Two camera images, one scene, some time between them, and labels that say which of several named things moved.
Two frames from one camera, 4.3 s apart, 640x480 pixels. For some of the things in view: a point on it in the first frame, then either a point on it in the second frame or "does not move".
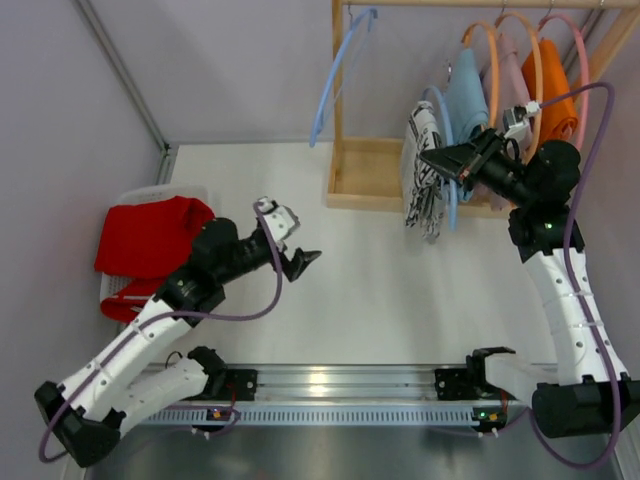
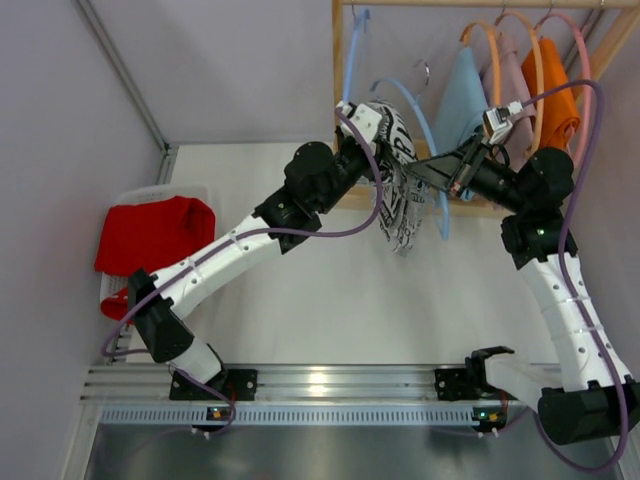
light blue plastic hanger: [329, 77] → [361, 19]
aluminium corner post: [166, 151] does not move
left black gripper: [288, 261] → [364, 152]
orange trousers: [560, 120] does not move
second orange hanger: [537, 74] does not move
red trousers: [145, 243] does not move
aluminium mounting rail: [341, 381] does not move
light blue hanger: [451, 184] → [438, 197]
